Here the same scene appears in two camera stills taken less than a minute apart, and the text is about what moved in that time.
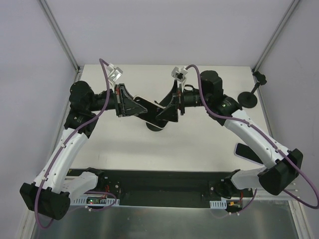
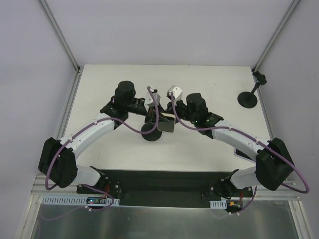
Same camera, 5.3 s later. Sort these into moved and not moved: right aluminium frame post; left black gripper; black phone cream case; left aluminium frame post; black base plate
Moved: black phone cream case; left black gripper
Not moved: right aluminium frame post; black base plate; left aluminium frame post
